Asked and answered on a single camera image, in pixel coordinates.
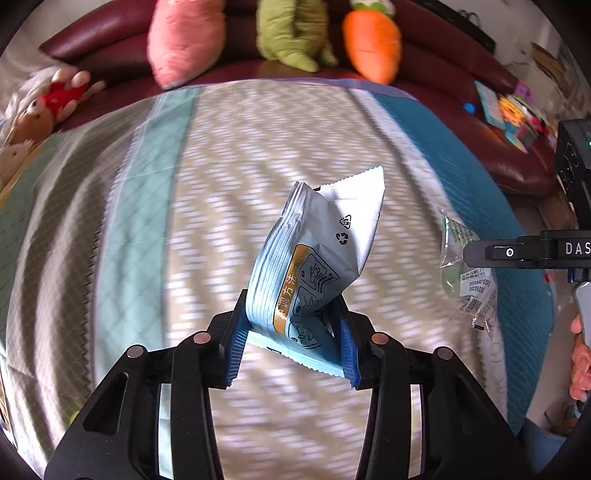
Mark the clear green printed wrapper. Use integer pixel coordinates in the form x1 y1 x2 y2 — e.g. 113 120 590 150
440 210 498 334

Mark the white blue wipes packet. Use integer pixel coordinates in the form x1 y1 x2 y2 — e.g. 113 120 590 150
245 166 385 376

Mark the person's right hand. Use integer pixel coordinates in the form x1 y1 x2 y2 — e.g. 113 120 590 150
569 315 591 402

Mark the pile of colourful books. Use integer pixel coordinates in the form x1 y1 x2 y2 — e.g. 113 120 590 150
498 81 557 153

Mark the light blue children's book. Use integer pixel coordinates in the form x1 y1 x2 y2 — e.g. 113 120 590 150
475 81 505 131

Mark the small blue ball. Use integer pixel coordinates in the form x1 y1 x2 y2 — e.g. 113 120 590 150
463 103 477 115

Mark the patterned blue beige tablecloth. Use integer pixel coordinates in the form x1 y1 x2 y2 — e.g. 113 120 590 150
1 80 555 473

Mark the orange carrot plush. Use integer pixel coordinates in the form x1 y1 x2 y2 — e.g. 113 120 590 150
342 0 403 85

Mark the green plush toy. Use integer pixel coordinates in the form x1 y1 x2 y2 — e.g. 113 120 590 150
256 0 339 73

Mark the brown monkey plush red shirt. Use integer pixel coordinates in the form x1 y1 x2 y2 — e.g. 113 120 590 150
0 67 106 186

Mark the dark red leather sofa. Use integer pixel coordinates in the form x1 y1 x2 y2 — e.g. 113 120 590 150
40 1 559 197

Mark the pink carrot plush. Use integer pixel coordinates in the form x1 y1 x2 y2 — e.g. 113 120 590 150
147 0 226 90

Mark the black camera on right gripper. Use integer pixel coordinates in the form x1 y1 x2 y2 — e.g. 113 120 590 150
555 118 591 229

